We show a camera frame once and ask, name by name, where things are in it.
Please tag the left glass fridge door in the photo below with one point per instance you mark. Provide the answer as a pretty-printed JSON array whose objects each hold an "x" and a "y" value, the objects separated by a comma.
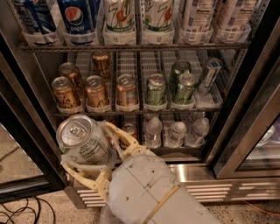
[{"x": 31, "y": 166}]

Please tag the blue pepsi can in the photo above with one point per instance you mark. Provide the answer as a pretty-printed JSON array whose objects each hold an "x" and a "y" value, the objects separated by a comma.
[
  {"x": 77, "y": 16},
  {"x": 35, "y": 15}
]

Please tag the white labelled can far right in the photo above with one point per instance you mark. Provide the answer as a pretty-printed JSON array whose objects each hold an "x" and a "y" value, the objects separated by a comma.
[{"x": 236, "y": 14}]

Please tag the white 7up can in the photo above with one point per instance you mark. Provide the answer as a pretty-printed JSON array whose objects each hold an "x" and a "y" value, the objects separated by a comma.
[
  {"x": 119, "y": 15},
  {"x": 82, "y": 140},
  {"x": 158, "y": 15}
]

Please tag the glass fridge door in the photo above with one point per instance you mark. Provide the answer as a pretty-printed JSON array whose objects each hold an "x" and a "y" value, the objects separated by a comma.
[
  {"x": 251, "y": 106},
  {"x": 31, "y": 166}
]

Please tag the clear water bottle right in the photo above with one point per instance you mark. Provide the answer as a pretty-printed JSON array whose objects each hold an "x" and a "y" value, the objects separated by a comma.
[{"x": 199, "y": 130}]

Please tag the gold can back centre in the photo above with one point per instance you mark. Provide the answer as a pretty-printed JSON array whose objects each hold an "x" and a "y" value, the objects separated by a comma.
[{"x": 102, "y": 62}]

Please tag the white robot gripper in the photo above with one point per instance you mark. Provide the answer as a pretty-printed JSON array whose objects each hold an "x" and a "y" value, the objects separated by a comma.
[{"x": 141, "y": 184}]

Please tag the blue pepsi can left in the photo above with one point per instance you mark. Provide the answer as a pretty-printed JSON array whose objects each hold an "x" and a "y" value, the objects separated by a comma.
[{"x": 35, "y": 15}]

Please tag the blue pepsi can front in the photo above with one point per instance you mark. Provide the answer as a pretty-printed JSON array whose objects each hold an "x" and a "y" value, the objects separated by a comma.
[{"x": 77, "y": 16}]

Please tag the white labelled can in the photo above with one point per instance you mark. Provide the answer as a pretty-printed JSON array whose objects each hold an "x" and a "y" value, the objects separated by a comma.
[
  {"x": 236, "y": 14},
  {"x": 196, "y": 14}
]

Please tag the steel fridge bottom grille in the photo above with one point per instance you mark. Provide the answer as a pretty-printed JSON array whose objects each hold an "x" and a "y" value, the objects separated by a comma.
[{"x": 201, "y": 184}]

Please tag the green can front right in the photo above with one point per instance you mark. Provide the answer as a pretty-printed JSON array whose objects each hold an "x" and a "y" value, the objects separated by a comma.
[{"x": 184, "y": 89}]

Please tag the gold can back left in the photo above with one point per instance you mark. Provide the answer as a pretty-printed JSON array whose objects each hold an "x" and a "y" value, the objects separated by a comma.
[{"x": 71, "y": 71}]

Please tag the middle wire shelf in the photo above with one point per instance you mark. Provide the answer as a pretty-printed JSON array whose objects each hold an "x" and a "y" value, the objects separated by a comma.
[{"x": 139, "y": 112}]

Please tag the green can centre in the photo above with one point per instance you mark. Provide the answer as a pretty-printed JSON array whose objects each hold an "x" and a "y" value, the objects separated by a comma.
[{"x": 156, "y": 89}]

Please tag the green can back right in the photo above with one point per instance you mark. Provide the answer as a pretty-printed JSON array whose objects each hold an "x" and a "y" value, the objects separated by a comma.
[{"x": 181, "y": 66}]

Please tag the gold can front left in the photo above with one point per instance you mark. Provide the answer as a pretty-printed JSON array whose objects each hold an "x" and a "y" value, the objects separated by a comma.
[{"x": 65, "y": 93}]

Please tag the gold can column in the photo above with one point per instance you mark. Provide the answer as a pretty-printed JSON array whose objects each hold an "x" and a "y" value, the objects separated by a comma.
[
  {"x": 126, "y": 90},
  {"x": 96, "y": 91}
]

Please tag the green can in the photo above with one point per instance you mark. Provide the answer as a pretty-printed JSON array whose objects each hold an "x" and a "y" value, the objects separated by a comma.
[
  {"x": 156, "y": 89},
  {"x": 184, "y": 89},
  {"x": 181, "y": 66}
]

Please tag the clear water bottle middle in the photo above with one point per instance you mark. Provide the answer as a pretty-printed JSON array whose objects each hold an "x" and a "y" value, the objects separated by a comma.
[{"x": 174, "y": 135}]

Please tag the clear water bottle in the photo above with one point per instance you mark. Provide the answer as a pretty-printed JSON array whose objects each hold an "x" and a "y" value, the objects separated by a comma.
[
  {"x": 199, "y": 130},
  {"x": 152, "y": 134},
  {"x": 174, "y": 135}
]

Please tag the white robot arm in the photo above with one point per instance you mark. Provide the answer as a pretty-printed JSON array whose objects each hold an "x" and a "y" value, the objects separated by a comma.
[{"x": 180, "y": 208}]

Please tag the top wire shelf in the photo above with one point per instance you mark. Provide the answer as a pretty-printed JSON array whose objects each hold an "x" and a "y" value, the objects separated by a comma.
[{"x": 130, "y": 48}]

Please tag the gold can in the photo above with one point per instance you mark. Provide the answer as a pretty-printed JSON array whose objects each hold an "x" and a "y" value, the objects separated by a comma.
[
  {"x": 65, "y": 93},
  {"x": 102, "y": 62},
  {"x": 71, "y": 71}
]

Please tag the wire shelf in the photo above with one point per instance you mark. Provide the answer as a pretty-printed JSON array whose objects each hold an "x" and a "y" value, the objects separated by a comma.
[
  {"x": 139, "y": 112},
  {"x": 130, "y": 48}
]

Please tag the right glass fridge door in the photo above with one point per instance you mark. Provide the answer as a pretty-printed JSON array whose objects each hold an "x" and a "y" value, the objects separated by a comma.
[{"x": 251, "y": 106}]

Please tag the silver slim can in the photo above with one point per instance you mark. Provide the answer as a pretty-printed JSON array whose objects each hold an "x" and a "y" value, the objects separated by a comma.
[{"x": 209, "y": 73}]

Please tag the clear water bottle left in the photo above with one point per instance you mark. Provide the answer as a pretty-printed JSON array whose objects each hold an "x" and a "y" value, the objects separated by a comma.
[{"x": 152, "y": 134}]

